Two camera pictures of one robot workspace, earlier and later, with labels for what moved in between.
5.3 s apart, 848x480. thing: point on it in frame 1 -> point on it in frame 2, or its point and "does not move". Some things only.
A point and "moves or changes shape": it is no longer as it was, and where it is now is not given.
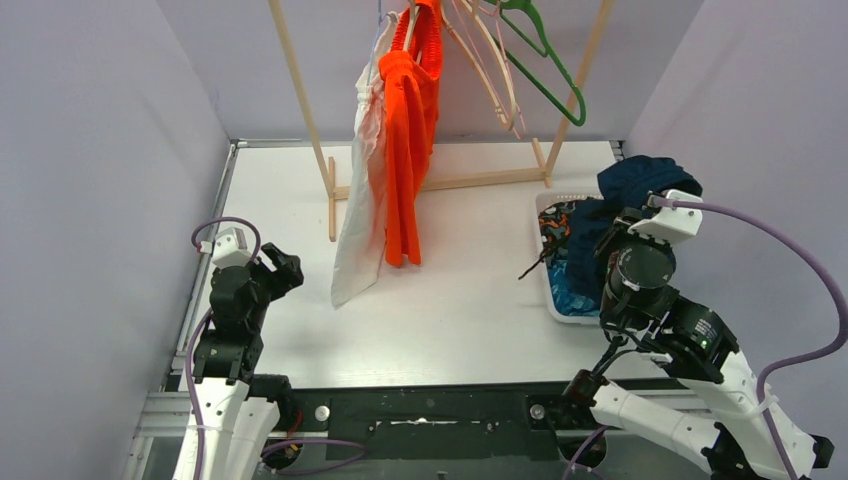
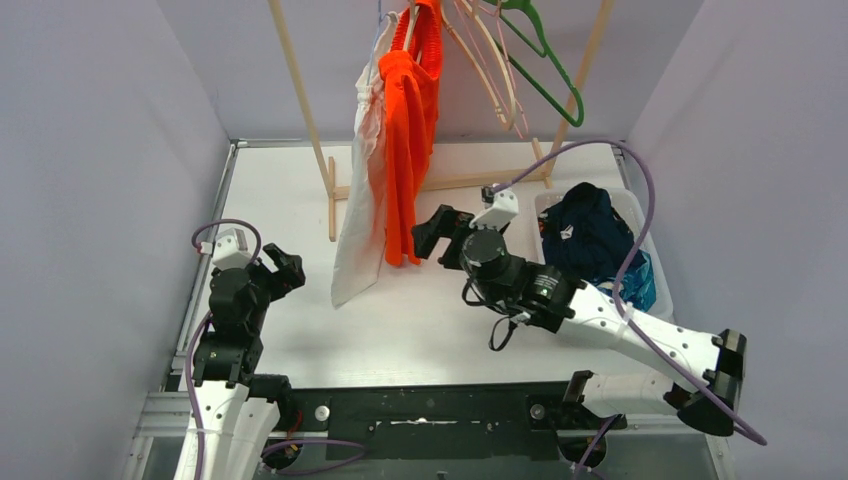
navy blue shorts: (626, 183) moves or changes shape
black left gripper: (266, 275) does not move
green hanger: (541, 87) does not move
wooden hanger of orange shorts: (414, 11) does not move
